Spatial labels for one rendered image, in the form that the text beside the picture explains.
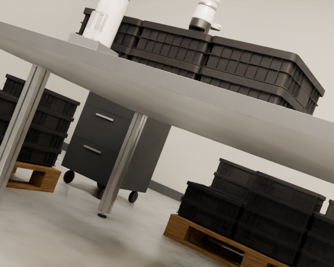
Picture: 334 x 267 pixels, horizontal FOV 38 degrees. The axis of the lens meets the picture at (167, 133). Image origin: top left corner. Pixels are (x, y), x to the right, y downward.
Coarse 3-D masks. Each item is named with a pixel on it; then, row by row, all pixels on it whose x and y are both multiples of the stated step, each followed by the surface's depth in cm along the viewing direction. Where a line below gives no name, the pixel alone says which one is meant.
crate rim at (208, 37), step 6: (144, 24) 172; (150, 24) 171; (156, 24) 169; (162, 24) 168; (162, 30) 168; (168, 30) 166; (174, 30) 165; (180, 30) 164; (186, 30) 163; (186, 36) 162; (192, 36) 161; (198, 36) 160; (204, 36) 159; (210, 36) 158; (210, 42) 159
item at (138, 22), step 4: (88, 8) 188; (92, 8) 187; (84, 12) 188; (88, 12) 187; (124, 16) 178; (128, 16) 177; (124, 20) 177; (128, 20) 176; (132, 20) 175; (136, 20) 174; (140, 20) 174; (136, 24) 174; (140, 24) 174
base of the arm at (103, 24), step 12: (108, 0) 156; (120, 0) 156; (96, 12) 157; (108, 12) 155; (120, 12) 157; (96, 24) 155; (108, 24) 156; (84, 36) 157; (96, 36) 155; (108, 36) 157
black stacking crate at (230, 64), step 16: (224, 48) 155; (208, 64) 157; (224, 64) 154; (240, 64) 151; (256, 64) 148; (272, 64) 146; (288, 64) 143; (256, 80) 146; (272, 80) 145; (288, 80) 145; (304, 80) 156; (304, 96) 159
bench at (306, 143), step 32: (0, 32) 138; (32, 32) 132; (32, 64) 207; (64, 64) 150; (96, 64) 121; (128, 64) 117; (32, 96) 204; (128, 96) 184; (160, 96) 135; (192, 96) 108; (224, 96) 105; (192, 128) 233; (224, 128) 159; (256, 128) 121; (288, 128) 98; (320, 128) 95; (0, 160) 205; (128, 160) 288; (288, 160) 194; (320, 160) 140; (0, 192) 206
